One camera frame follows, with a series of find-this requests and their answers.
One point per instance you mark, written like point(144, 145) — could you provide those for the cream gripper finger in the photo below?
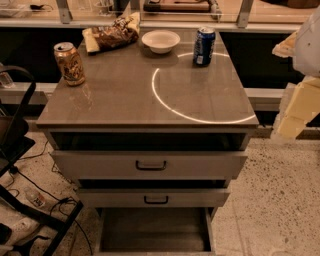
point(286, 48)
point(299, 105)

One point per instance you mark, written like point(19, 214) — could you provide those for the orange soda can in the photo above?
point(69, 63)

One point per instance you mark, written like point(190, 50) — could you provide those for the top grey drawer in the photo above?
point(139, 165)

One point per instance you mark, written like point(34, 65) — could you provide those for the grey drawer cabinet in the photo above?
point(135, 100)

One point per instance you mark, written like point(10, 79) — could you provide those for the blue pepsi can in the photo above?
point(203, 47)

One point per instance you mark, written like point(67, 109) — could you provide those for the bottom open drawer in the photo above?
point(155, 232)

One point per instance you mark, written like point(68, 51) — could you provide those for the grey drawer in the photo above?
point(139, 165)
point(139, 198)

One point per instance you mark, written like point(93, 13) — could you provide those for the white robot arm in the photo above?
point(307, 47)

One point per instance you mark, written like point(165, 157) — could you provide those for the clear plastic water bottle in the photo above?
point(34, 197)

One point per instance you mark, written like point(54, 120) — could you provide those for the brown chip bag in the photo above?
point(123, 31)

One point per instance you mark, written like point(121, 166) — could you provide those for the white bowl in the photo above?
point(160, 41)

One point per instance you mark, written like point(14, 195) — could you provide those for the middle grey drawer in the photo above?
point(139, 198)

